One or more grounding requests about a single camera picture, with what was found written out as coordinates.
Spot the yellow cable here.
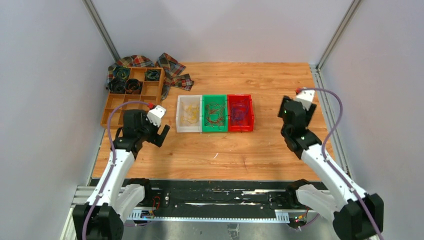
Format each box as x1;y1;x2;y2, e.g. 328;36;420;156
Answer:
180;102;200;127

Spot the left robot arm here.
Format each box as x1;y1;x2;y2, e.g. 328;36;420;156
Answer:
72;105;170;240

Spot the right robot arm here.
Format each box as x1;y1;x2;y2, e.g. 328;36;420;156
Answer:
278;96;384;240

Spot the white plastic bin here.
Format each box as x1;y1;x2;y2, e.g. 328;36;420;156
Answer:
175;95;203;133

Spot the wooden compartment tray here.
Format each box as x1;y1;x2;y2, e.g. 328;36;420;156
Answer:
100;67;165;129

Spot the rolled dark tie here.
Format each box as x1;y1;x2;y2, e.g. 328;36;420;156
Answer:
125;78;143;95
112;65;131;80
107;77;126;94
144;69;161;82

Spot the plaid cloth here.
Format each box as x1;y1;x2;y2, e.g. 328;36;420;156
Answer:
106;52;195;91

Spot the green plastic bin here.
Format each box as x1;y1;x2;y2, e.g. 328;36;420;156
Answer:
201;94;229;133

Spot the red plastic bin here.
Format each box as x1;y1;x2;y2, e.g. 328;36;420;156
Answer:
226;94;255;132

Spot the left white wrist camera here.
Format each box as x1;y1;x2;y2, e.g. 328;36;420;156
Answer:
147;105;167;128

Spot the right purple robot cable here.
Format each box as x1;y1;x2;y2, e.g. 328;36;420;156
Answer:
296;87;385;240

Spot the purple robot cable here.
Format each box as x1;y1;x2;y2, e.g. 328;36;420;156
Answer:
296;87;385;240
81;100;155;240

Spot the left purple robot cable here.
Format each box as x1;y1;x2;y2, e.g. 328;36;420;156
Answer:
81;100;155;240

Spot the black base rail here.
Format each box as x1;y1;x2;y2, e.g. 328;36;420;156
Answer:
89;178;355;220

